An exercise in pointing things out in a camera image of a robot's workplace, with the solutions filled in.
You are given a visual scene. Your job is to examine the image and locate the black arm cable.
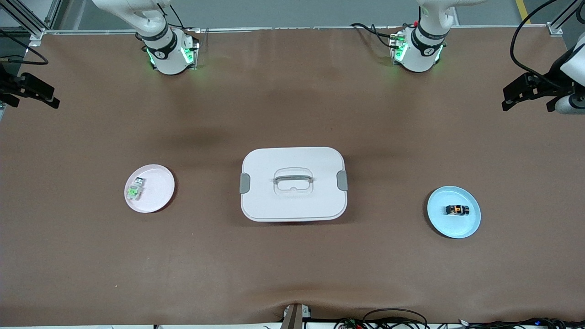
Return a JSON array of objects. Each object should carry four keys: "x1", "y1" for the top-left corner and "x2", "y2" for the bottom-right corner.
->
[
  {"x1": 0, "y1": 28, "x2": 49, "y2": 65},
  {"x1": 510, "y1": 0, "x2": 585, "y2": 87}
]

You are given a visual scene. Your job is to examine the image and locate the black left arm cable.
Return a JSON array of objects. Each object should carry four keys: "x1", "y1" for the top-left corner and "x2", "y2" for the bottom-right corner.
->
[{"x1": 510, "y1": 0, "x2": 585, "y2": 87}]

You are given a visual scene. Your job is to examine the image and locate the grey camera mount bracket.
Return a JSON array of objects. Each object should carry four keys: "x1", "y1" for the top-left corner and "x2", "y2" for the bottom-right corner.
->
[{"x1": 281, "y1": 303, "x2": 312, "y2": 329}]

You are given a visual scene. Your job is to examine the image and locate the black right base cable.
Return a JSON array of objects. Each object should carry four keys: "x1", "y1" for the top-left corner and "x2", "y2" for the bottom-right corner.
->
[{"x1": 157, "y1": 2, "x2": 202, "y2": 32}]

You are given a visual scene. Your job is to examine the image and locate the black left base cable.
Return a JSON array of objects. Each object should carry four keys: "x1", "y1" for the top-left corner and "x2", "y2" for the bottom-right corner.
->
[{"x1": 351, "y1": 22, "x2": 405, "y2": 50}]

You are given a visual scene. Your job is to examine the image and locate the black looped cable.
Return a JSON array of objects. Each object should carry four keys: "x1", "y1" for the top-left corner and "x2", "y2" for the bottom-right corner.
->
[{"x1": 363, "y1": 308, "x2": 428, "y2": 329}]

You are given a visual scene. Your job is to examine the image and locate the black base cable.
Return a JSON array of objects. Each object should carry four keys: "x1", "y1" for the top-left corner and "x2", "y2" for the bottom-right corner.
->
[
  {"x1": 351, "y1": 22, "x2": 405, "y2": 50},
  {"x1": 157, "y1": 2, "x2": 202, "y2": 32}
]

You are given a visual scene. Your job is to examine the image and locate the white lidded storage box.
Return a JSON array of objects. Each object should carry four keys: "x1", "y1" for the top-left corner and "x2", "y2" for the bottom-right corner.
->
[{"x1": 239, "y1": 146, "x2": 349, "y2": 223}]

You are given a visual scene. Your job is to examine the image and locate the pink round plate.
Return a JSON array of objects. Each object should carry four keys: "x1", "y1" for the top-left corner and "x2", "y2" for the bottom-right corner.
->
[{"x1": 124, "y1": 164, "x2": 176, "y2": 214}]

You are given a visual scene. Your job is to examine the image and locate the grey box lid handle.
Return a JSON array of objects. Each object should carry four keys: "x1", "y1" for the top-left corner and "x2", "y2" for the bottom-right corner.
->
[{"x1": 273, "y1": 174, "x2": 314, "y2": 187}]

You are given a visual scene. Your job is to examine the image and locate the aluminium frame post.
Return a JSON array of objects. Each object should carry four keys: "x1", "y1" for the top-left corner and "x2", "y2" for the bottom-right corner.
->
[
  {"x1": 548, "y1": 0, "x2": 585, "y2": 37},
  {"x1": 0, "y1": 0, "x2": 62, "y2": 46}
]

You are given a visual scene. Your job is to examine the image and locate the brown table mat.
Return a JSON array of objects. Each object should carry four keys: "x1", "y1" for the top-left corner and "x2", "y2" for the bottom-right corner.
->
[{"x1": 0, "y1": 27, "x2": 585, "y2": 326}]

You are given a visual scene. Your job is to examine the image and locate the green and white switch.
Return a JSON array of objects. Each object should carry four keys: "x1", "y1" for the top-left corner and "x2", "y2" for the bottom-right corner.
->
[{"x1": 127, "y1": 177, "x2": 146, "y2": 202}]

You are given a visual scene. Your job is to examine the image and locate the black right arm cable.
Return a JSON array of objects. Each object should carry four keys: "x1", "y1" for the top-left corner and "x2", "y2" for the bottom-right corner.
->
[{"x1": 0, "y1": 28, "x2": 49, "y2": 65}]

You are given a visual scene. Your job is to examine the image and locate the light blue round plate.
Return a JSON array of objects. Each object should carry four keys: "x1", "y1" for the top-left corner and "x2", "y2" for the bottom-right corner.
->
[{"x1": 427, "y1": 186, "x2": 482, "y2": 239}]

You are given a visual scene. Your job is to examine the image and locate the tangled cable bundle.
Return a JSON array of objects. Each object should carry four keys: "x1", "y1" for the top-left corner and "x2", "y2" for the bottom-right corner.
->
[{"x1": 334, "y1": 317, "x2": 585, "y2": 329}]

